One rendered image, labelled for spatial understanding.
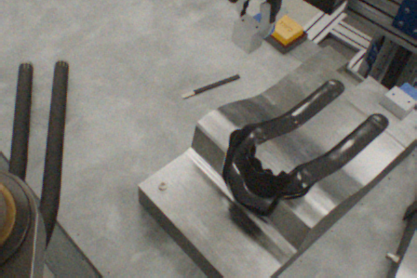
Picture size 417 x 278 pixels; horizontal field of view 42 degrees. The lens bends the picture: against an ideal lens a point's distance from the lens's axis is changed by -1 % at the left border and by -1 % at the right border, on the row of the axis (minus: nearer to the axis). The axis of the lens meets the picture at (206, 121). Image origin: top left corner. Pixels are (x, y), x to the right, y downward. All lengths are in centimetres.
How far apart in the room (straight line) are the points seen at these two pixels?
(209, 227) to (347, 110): 36
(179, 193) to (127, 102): 27
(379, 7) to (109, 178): 87
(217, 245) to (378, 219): 32
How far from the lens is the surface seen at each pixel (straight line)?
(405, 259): 96
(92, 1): 135
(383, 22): 156
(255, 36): 107
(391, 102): 109
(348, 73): 117
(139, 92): 115
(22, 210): 45
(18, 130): 103
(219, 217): 93
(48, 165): 93
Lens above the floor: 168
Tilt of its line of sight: 53 degrees down
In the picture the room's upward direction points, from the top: 8 degrees clockwise
